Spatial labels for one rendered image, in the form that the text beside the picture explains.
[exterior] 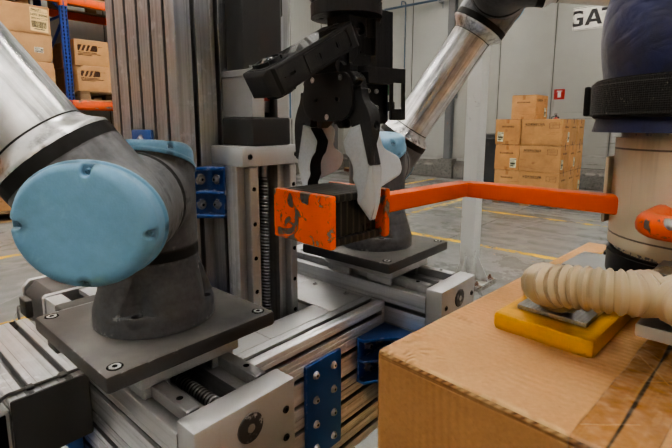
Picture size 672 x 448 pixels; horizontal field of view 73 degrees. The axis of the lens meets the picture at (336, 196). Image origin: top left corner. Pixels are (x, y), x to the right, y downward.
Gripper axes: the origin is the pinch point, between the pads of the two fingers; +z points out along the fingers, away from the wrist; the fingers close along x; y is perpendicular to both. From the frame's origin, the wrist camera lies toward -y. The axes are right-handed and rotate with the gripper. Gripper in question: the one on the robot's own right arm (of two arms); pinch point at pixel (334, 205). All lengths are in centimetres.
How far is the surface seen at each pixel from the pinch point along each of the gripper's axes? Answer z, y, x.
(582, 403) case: 13.5, 4.4, -23.2
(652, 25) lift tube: -16.8, 19.8, -22.2
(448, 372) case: 13.5, 0.8, -13.4
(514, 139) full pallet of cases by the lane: 28, 668, 293
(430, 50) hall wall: -166, 914, 624
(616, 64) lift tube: -13.8, 22.4, -18.7
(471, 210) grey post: 64, 290, 149
